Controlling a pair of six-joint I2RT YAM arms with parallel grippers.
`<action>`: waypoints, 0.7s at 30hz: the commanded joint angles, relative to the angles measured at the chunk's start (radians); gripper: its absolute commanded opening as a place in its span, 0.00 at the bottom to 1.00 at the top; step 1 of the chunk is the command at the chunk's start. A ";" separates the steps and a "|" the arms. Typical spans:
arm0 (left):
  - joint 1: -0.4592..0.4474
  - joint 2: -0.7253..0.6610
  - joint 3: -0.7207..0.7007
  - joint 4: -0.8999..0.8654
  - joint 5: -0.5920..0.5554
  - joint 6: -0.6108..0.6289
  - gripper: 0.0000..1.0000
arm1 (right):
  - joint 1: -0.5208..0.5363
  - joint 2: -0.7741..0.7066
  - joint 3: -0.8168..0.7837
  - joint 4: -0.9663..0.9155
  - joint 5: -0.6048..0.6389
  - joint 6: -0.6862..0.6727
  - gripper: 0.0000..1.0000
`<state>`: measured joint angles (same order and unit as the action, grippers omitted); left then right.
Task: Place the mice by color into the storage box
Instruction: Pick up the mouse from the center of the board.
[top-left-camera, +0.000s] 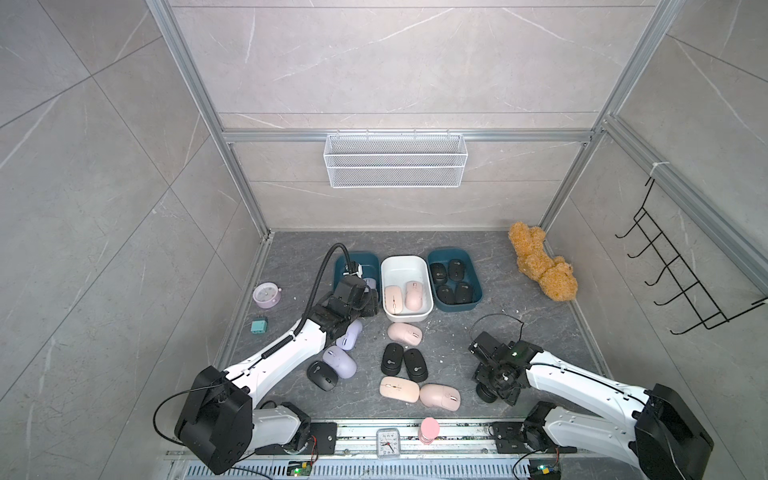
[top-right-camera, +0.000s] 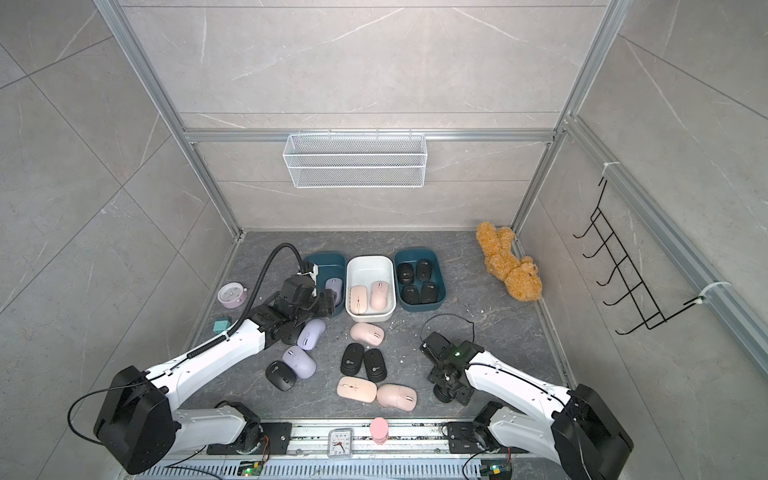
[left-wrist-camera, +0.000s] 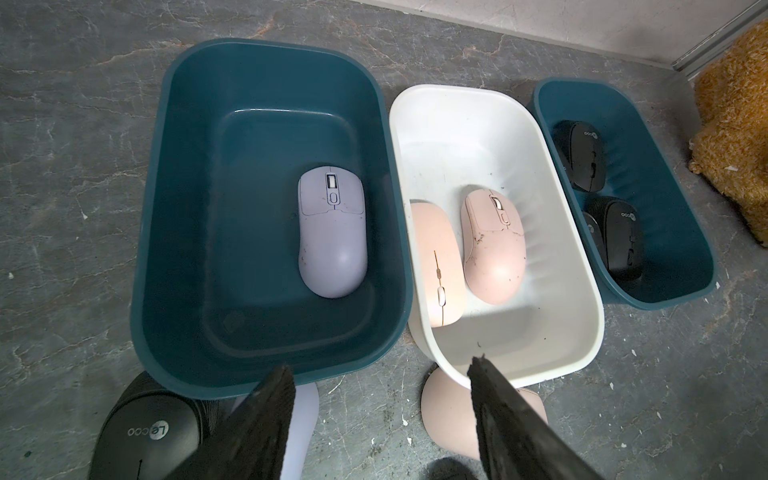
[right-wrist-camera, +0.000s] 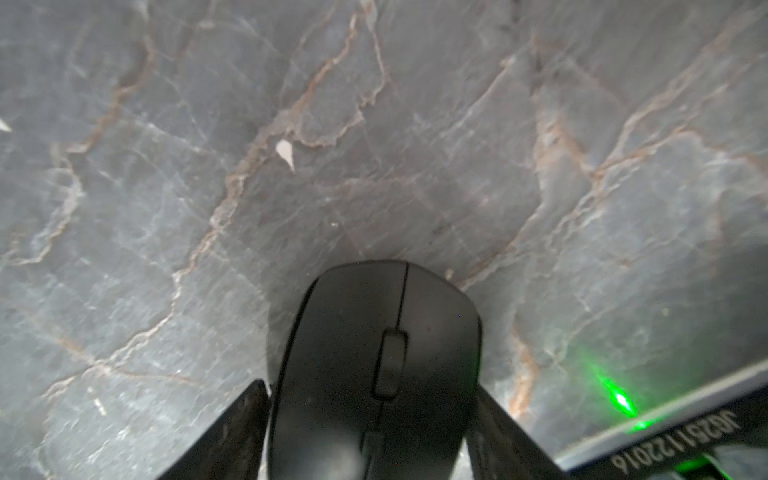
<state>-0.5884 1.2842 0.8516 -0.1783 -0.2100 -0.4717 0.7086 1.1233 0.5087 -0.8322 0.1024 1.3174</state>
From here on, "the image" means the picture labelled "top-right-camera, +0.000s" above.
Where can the small white desk clock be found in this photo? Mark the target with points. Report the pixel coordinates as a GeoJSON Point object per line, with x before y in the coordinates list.
{"type": "Point", "coordinates": [340, 442]}

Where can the pink mouse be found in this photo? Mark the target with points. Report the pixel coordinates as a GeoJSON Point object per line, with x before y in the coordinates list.
{"type": "Point", "coordinates": [379, 298]}
{"type": "Point", "coordinates": [357, 389]}
{"type": "Point", "coordinates": [358, 300]}
{"type": "Point", "coordinates": [397, 396]}
{"type": "Point", "coordinates": [367, 333]}

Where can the teal storage box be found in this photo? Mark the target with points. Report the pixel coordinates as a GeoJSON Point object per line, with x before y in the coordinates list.
{"type": "Point", "coordinates": [330, 264]}
{"type": "Point", "coordinates": [413, 255]}

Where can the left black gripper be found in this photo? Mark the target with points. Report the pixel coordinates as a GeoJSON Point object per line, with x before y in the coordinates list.
{"type": "Point", "coordinates": [326, 300]}

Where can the brown teddy bear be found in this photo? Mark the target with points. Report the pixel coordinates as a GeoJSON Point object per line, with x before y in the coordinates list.
{"type": "Point", "coordinates": [519, 275]}

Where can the left teal storage box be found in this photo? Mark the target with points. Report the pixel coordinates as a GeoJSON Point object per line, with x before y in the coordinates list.
{"type": "Point", "coordinates": [330, 264]}

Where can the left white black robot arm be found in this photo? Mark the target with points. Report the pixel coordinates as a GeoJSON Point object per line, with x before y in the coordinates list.
{"type": "Point", "coordinates": [142, 420]}

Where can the right teal storage box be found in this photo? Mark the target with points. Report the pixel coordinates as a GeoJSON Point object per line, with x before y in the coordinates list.
{"type": "Point", "coordinates": [413, 255]}

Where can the purple mouse top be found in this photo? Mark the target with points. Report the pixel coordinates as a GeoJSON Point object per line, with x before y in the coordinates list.
{"type": "Point", "coordinates": [311, 334]}

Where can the white storage box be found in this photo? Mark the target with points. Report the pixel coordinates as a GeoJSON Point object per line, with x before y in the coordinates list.
{"type": "Point", "coordinates": [365, 270]}

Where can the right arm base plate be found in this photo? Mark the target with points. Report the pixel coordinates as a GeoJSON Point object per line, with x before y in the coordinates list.
{"type": "Point", "coordinates": [469, 437]}

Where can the white wire mesh basket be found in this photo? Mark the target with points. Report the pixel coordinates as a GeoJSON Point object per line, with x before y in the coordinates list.
{"type": "Point", "coordinates": [356, 160]}

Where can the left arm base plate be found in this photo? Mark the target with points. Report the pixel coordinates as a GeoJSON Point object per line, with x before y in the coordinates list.
{"type": "Point", "coordinates": [275, 435]}

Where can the pink cylinder object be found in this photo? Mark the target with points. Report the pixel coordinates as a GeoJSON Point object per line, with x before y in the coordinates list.
{"type": "Point", "coordinates": [379, 430]}

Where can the purple mouse bottom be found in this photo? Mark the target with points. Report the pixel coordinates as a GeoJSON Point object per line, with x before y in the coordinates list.
{"type": "Point", "coordinates": [335, 284]}

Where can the black mouse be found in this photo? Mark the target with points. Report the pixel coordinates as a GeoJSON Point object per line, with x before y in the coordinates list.
{"type": "Point", "coordinates": [375, 365]}
{"type": "Point", "coordinates": [410, 295]}
{"type": "Point", "coordinates": [352, 359]}
{"type": "Point", "coordinates": [280, 375]}
{"type": "Point", "coordinates": [405, 273]}
{"type": "Point", "coordinates": [429, 293]}
{"type": "Point", "coordinates": [445, 394]}
{"type": "Point", "coordinates": [423, 270]}

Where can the purple mouse middle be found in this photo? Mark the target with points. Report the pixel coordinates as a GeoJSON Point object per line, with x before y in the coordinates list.
{"type": "Point", "coordinates": [300, 362]}

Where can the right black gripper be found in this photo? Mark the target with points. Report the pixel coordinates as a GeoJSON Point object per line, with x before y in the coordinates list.
{"type": "Point", "coordinates": [461, 394]}

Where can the black wall hook rack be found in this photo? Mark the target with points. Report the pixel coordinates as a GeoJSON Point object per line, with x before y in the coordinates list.
{"type": "Point", "coordinates": [626, 272]}

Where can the purple mouse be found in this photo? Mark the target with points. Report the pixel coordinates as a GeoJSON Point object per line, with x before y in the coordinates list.
{"type": "Point", "coordinates": [335, 284]}
{"type": "Point", "coordinates": [300, 362]}
{"type": "Point", "coordinates": [311, 334]}

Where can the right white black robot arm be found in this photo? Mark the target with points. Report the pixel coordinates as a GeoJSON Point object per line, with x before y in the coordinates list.
{"type": "Point", "coordinates": [573, 428]}

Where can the small teal block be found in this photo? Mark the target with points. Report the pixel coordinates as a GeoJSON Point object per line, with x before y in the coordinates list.
{"type": "Point", "coordinates": [221, 325]}

